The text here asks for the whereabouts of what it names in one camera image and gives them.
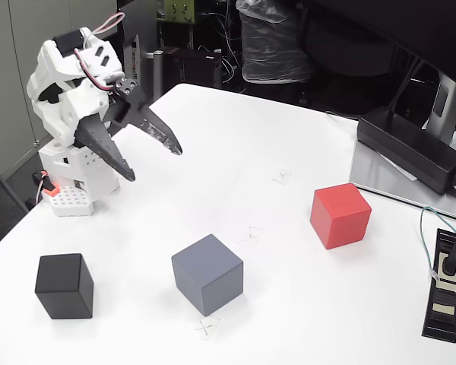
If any black wooden cube block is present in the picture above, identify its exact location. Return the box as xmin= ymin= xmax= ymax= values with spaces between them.
xmin=34 ymin=252 xmax=95 ymax=320

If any grey wooden cube block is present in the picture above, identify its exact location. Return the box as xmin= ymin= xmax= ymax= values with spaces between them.
xmin=170 ymin=233 xmax=245 ymax=317

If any black computer case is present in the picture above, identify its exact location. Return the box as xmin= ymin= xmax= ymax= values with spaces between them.
xmin=163 ymin=47 xmax=223 ymax=90

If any plastic wrapped dark bin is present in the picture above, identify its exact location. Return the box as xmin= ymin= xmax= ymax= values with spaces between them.
xmin=235 ymin=0 xmax=315 ymax=84

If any clear tape X mark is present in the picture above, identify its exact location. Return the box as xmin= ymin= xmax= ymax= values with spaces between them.
xmin=193 ymin=315 xmax=222 ymax=341
xmin=235 ymin=226 xmax=264 ymax=244
xmin=272 ymin=168 xmax=293 ymax=186

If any red wooden cube block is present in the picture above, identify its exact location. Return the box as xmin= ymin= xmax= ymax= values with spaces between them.
xmin=309 ymin=182 xmax=372 ymax=251

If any black power adapter brick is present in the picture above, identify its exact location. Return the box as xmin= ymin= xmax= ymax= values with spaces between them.
xmin=356 ymin=107 xmax=456 ymax=195

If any black monitor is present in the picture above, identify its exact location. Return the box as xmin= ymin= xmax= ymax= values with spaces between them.
xmin=311 ymin=0 xmax=456 ymax=92

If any black plug in strip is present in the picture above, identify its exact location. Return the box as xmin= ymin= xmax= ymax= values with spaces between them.
xmin=439 ymin=231 xmax=456 ymax=277

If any black power strip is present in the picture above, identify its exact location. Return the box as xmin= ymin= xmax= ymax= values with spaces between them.
xmin=421 ymin=227 xmax=456 ymax=341

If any silver metal post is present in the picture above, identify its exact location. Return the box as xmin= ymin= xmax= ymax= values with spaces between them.
xmin=147 ymin=49 xmax=164 ymax=103

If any orange cable connector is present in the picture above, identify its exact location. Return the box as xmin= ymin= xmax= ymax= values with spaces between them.
xmin=32 ymin=170 xmax=60 ymax=206

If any pink white servo cable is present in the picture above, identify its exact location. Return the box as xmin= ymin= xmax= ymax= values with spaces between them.
xmin=74 ymin=12 xmax=126 ymax=92

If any thin green wire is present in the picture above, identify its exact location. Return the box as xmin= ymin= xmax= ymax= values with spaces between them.
xmin=419 ymin=206 xmax=456 ymax=282

